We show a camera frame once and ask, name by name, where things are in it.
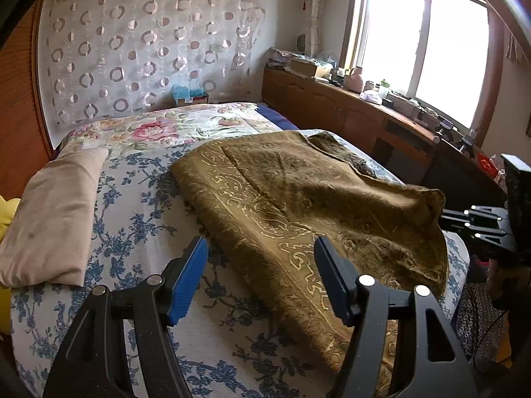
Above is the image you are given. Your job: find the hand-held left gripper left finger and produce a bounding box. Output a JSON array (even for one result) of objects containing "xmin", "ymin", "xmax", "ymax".
[{"xmin": 43, "ymin": 235, "xmax": 209, "ymax": 398}]

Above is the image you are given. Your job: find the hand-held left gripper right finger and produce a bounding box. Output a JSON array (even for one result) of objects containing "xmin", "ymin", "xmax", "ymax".
[{"xmin": 313, "ymin": 235, "xmax": 478, "ymax": 398}]

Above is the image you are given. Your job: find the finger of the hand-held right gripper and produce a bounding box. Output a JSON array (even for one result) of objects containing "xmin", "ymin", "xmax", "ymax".
[
  {"xmin": 440, "ymin": 205, "xmax": 509, "ymax": 233},
  {"xmin": 462, "ymin": 222, "xmax": 519, "ymax": 255}
]

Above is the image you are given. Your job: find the olive gold patterned garment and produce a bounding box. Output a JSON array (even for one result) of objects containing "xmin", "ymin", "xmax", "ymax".
[{"xmin": 170, "ymin": 130, "xmax": 451, "ymax": 398}]

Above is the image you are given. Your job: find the red patterned bag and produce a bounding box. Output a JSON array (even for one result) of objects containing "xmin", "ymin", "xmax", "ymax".
[{"xmin": 475, "ymin": 151, "xmax": 505, "ymax": 184}]

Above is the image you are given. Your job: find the bed with blue floral sheet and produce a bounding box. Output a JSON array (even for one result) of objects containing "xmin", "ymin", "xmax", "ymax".
[{"xmin": 10, "ymin": 130, "xmax": 471, "ymax": 398}]

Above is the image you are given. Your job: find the dark dotted cloth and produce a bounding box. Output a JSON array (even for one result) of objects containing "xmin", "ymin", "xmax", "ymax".
[{"xmin": 452, "ymin": 282, "xmax": 512, "ymax": 376}]

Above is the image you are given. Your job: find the beige pillow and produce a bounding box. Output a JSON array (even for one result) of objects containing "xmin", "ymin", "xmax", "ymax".
[{"xmin": 0, "ymin": 147, "xmax": 110, "ymax": 288}]

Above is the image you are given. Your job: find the pink floral blanket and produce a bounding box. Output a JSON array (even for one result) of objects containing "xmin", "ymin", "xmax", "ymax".
[{"xmin": 56, "ymin": 101, "xmax": 287, "ymax": 162}]

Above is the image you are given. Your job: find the navy blue blanket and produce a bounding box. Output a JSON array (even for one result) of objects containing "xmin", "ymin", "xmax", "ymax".
[{"xmin": 259, "ymin": 105, "xmax": 300, "ymax": 132}]

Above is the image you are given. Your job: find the long wooden cabinet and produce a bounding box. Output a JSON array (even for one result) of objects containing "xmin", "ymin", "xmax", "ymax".
[{"xmin": 261, "ymin": 66, "xmax": 507, "ymax": 200}]

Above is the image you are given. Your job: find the window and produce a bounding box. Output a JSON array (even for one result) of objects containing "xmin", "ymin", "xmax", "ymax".
[{"xmin": 340, "ymin": 0, "xmax": 504, "ymax": 130}]

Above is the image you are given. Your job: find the blue tissue box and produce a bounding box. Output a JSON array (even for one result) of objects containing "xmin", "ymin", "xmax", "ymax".
[{"xmin": 171, "ymin": 84, "xmax": 210, "ymax": 109}]

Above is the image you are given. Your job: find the yellow cloth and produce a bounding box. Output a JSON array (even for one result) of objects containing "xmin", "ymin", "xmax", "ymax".
[{"xmin": 0, "ymin": 197, "xmax": 21, "ymax": 336}]

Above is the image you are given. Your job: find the cardboard box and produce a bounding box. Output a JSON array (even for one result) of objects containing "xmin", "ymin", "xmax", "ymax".
[{"xmin": 286, "ymin": 59, "xmax": 333, "ymax": 79}]

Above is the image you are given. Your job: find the white circle patterned curtain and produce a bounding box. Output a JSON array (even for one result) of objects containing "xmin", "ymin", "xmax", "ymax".
[{"xmin": 39, "ymin": 0, "xmax": 268, "ymax": 128}]

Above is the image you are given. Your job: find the brown wooden wardrobe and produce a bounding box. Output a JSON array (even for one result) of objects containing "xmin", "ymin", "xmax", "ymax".
[{"xmin": 0, "ymin": 0, "xmax": 56, "ymax": 200}]

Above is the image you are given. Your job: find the beige side curtain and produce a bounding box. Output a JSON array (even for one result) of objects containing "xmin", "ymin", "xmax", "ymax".
[{"xmin": 302, "ymin": 0, "xmax": 329, "ymax": 56}]

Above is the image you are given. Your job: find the small camera tripod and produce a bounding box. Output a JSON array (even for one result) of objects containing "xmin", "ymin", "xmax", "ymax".
[
  {"xmin": 458, "ymin": 130, "xmax": 479, "ymax": 159},
  {"xmin": 433, "ymin": 118, "xmax": 456, "ymax": 144}
]

